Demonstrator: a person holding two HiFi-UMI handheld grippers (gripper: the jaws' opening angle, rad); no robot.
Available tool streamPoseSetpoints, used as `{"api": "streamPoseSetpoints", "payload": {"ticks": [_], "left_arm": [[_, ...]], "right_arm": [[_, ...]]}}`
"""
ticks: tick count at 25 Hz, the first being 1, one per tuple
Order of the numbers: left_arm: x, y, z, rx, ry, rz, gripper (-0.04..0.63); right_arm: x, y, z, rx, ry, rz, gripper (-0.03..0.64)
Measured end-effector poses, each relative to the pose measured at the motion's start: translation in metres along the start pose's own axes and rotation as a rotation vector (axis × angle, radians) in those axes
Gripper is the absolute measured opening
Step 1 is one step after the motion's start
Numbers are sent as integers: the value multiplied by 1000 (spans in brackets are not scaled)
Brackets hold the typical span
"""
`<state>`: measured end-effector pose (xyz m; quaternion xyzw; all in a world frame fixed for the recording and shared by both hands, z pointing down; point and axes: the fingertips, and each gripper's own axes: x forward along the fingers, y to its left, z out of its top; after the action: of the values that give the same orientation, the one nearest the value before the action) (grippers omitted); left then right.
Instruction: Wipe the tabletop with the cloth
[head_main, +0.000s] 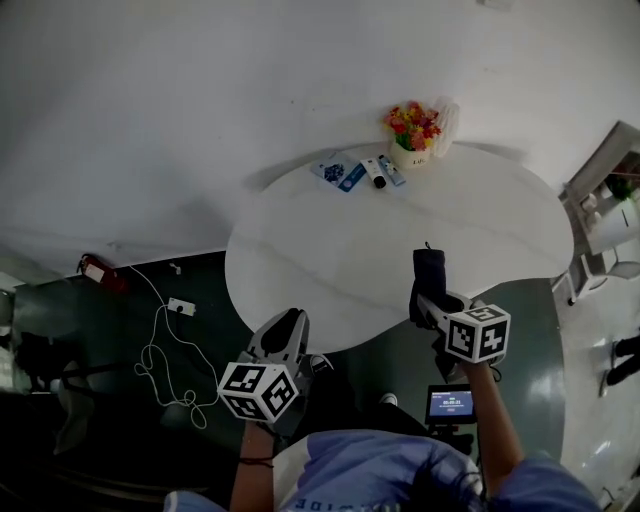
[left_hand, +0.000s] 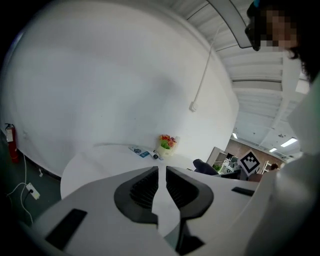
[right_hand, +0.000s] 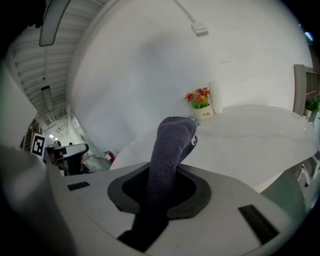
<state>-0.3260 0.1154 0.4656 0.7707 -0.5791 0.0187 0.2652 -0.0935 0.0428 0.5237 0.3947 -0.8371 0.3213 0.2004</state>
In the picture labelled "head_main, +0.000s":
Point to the white jar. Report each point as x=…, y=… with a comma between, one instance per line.
x=595, y=220
x=588, y=201

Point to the small black monitor screen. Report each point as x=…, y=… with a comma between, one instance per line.
x=450, y=402

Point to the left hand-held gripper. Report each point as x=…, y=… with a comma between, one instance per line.
x=250, y=390

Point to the person's right forearm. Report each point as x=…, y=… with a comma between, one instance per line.
x=492, y=425

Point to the white swivel chair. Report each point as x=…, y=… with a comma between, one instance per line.
x=592, y=275

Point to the red fire extinguisher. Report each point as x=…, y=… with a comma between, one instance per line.
x=102, y=275

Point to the white tube with black cap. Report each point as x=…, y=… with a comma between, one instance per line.
x=372, y=172

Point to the person's left forearm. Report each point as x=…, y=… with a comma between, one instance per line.
x=252, y=480

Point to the green potted plant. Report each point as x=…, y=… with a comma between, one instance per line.
x=622, y=187

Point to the white power strip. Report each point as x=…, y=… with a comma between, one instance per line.
x=181, y=306

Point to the blue face mask packet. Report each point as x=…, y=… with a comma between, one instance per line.
x=335, y=170

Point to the person's black trousers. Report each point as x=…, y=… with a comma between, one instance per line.
x=350, y=405

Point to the colourful flowers in white pot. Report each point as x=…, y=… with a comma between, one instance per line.
x=412, y=130

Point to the light blue floral tube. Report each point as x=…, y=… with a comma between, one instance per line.
x=392, y=170

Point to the white ribbed vase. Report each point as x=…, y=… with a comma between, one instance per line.
x=447, y=130

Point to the person's blue shirt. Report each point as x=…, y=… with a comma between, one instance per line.
x=375, y=470

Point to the black white sneaker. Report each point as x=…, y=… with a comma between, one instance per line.
x=388, y=399
x=321, y=364

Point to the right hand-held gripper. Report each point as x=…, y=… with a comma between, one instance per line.
x=480, y=335

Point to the white oval marble table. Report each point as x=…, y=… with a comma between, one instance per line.
x=350, y=250

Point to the black wristband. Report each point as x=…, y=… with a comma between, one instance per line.
x=255, y=460

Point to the white plug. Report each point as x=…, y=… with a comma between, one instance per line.
x=175, y=268

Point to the grey wooden shelf unit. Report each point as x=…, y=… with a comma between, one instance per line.
x=595, y=170

